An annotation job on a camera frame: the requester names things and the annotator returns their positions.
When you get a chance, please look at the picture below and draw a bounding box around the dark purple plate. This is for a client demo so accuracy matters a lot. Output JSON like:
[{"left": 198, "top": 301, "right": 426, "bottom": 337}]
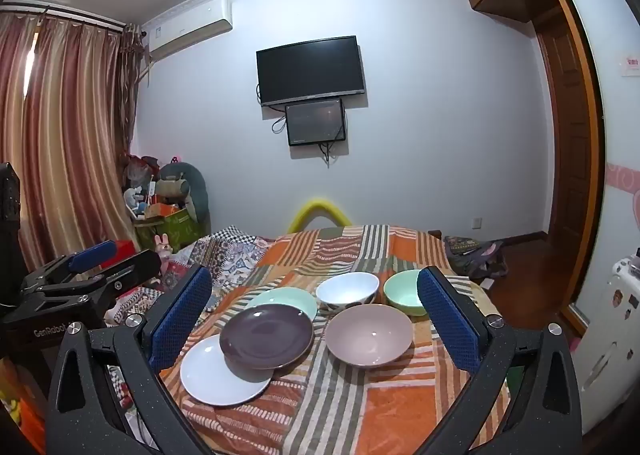
[{"left": 219, "top": 304, "right": 315, "bottom": 371}]

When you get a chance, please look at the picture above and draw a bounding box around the white air conditioner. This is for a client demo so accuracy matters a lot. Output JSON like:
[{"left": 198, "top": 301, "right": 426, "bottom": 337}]
[{"left": 141, "top": 0, "right": 234, "bottom": 62}]

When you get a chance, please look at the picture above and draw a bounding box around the yellow foam arch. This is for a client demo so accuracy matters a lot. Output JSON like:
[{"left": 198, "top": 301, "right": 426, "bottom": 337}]
[{"left": 288, "top": 198, "right": 352, "bottom": 235}]

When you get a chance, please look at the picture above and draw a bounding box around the orange striped blanket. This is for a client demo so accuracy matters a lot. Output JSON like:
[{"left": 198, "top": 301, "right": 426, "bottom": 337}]
[{"left": 160, "top": 224, "right": 511, "bottom": 455}]

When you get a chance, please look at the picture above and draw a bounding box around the orange printed bag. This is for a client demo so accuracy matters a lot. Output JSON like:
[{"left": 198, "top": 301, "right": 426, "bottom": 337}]
[{"left": 0, "top": 360, "right": 47, "bottom": 453}]

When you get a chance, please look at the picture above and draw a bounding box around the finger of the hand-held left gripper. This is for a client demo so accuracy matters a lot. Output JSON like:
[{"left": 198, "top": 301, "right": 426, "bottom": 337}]
[
  {"left": 22, "top": 241, "right": 118, "bottom": 286},
  {"left": 37, "top": 250, "right": 162, "bottom": 306}
]

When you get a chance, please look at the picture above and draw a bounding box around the black television cable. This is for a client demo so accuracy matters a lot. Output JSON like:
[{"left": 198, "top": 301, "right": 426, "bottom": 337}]
[{"left": 257, "top": 82, "right": 291, "bottom": 134}]

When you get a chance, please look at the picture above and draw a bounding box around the white appliance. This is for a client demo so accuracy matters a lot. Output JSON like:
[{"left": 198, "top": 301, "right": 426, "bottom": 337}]
[{"left": 570, "top": 247, "right": 640, "bottom": 436}]

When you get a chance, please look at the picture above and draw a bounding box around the dark backpack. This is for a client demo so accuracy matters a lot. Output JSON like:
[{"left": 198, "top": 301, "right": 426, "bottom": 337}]
[{"left": 444, "top": 234, "right": 507, "bottom": 281}]

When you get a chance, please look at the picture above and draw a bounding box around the green storage box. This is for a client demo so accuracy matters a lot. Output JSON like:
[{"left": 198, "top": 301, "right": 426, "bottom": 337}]
[{"left": 134, "top": 207, "right": 203, "bottom": 253}]

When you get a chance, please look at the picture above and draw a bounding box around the small black wall monitor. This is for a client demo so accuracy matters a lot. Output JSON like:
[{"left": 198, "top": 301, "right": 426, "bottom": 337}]
[{"left": 285, "top": 98, "right": 347, "bottom": 146}]

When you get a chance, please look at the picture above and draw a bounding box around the light green plate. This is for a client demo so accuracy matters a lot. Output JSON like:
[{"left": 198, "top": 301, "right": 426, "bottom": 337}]
[{"left": 247, "top": 287, "right": 319, "bottom": 323}]

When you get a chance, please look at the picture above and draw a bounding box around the white wardrobe sliding door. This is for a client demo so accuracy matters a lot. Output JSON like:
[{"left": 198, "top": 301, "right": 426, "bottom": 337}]
[{"left": 545, "top": 0, "right": 640, "bottom": 308}]

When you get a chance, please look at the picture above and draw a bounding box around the white plate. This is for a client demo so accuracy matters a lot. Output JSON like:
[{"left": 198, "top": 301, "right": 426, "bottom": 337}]
[{"left": 180, "top": 334, "right": 273, "bottom": 407}]

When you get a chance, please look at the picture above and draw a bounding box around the wooden door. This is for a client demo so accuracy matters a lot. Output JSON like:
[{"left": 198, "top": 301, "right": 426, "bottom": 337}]
[{"left": 530, "top": 0, "right": 608, "bottom": 333}]

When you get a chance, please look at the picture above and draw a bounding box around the green bowl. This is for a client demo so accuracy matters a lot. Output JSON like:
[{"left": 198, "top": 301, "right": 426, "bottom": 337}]
[{"left": 383, "top": 270, "right": 432, "bottom": 317}]

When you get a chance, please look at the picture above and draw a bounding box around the patterned patchwork quilt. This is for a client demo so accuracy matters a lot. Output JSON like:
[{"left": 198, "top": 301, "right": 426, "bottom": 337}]
[{"left": 102, "top": 226, "right": 275, "bottom": 436}]

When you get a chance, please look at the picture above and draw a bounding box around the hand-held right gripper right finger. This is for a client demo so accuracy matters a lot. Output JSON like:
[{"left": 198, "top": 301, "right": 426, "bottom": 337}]
[{"left": 415, "top": 266, "right": 583, "bottom": 455}]

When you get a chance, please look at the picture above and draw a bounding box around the curtain rod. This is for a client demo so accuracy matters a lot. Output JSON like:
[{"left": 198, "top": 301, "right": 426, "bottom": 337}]
[{"left": 0, "top": 5, "right": 128, "bottom": 30}]

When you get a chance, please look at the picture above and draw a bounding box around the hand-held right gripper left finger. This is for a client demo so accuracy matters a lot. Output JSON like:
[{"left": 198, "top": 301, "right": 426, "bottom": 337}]
[{"left": 46, "top": 265, "right": 221, "bottom": 455}]

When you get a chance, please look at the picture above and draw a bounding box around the black wall television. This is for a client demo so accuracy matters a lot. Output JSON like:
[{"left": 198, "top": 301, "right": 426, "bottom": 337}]
[{"left": 256, "top": 36, "right": 367, "bottom": 107}]

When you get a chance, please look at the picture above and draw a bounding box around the striped brown curtain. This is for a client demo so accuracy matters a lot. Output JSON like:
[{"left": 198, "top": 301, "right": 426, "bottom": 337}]
[{"left": 0, "top": 10, "right": 143, "bottom": 273}]

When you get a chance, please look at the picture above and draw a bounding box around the white bowl with dark spots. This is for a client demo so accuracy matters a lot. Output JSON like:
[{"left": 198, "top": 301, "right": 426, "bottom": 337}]
[{"left": 315, "top": 272, "right": 380, "bottom": 310}]

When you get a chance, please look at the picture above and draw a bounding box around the pink bowl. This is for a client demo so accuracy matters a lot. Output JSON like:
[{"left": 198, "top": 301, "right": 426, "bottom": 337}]
[{"left": 325, "top": 305, "right": 414, "bottom": 367}]

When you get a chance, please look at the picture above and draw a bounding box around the pile of assorted toys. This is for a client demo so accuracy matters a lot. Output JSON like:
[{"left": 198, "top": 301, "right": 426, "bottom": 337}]
[{"left": 122, "top": 152, "right": 161, "bottom": 223}]

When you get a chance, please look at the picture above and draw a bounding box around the red box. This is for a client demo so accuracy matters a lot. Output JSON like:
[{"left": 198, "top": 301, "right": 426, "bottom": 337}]
[{"left": 102, "top": 240, "right": 138, "bottom": 262}]

